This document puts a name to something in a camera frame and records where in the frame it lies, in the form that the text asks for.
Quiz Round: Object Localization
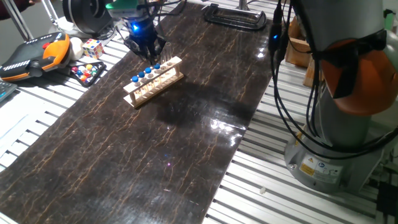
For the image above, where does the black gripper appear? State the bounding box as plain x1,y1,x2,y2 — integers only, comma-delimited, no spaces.
123,15,167,65

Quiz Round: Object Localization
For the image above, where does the person forearm dark sleeve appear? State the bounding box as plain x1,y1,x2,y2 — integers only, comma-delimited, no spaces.
0,0,35,20

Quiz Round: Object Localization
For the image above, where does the open glass test tube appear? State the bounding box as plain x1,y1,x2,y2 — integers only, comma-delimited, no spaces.
159,46,169,73
164,42,174,68

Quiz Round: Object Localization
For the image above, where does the wooden test tube rack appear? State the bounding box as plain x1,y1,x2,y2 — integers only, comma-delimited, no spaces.
123,55,185,109

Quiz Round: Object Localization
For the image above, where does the rubik's cube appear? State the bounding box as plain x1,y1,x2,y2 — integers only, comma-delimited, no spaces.
81,38,105,60

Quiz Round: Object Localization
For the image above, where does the black triangle tray with balls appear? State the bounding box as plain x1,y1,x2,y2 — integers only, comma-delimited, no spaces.
68,61,107,87

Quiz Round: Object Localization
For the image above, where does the black round spool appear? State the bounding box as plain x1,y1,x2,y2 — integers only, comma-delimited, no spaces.
62,0,114,35

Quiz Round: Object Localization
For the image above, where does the white ball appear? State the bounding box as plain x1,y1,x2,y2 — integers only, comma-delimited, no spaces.
68,37,84,62

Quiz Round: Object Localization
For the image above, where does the dark marble pattern mat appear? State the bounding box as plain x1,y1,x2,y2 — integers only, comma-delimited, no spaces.
0,0,280,224

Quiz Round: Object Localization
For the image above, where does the orange and black teach pendant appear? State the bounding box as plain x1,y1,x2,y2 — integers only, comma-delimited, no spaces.
0,31,71,82

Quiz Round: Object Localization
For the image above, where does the wooden block stack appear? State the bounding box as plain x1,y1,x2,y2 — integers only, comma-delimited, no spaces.
285,15,324,88

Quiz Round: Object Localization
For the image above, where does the black keyboard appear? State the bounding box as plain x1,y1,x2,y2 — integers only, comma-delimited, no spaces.
0,80,18,103

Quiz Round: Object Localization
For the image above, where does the white paper sheet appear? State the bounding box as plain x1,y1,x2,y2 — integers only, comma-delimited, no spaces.
0,99,47,156

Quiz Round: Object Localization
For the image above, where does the black power box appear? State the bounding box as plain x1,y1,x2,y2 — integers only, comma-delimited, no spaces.
376,182,398,218

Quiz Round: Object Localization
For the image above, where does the green gripper mount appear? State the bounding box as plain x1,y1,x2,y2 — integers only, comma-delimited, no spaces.
105,0,147,12

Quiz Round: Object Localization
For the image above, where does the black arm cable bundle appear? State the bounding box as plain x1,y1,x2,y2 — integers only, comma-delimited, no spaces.
267,0,398,161

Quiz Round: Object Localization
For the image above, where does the aluminium frame post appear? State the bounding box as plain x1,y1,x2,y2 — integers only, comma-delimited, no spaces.
1,0,34,41

